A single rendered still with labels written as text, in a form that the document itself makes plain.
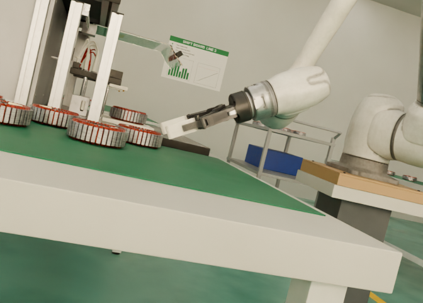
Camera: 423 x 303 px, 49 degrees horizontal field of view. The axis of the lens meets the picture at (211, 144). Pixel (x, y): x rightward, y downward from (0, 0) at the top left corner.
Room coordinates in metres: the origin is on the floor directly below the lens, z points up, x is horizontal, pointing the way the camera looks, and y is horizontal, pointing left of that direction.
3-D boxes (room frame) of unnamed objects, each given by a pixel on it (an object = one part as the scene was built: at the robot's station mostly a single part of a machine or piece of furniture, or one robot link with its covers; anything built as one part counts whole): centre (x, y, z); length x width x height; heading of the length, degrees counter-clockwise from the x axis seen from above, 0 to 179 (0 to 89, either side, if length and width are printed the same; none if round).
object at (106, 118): (1.41, 0.26, 0.78); 0.15 x 0.15 x 0.01; 15
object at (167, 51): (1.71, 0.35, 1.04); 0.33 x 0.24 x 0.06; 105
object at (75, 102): (1.37, 0.40, 0.80); 0.07 x 0.05 x 0.06; 15
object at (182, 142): (1.52, 0.31, 0.76); 0.64 x 0.47 x 0.02; 15
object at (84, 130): (0.89, 0.22, 0.77); 0.11 x 0.11 x 0.04
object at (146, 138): (1.09, 0.17, 0.77); 0.11 x 0.11 x 0.04
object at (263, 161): (4.18, -0.59, 0.51); 1.01 x 0.60 x 1.01; 15
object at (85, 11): (1.48, 0.47, 1.04); 0.62 x 0.02 x 0.03; 15
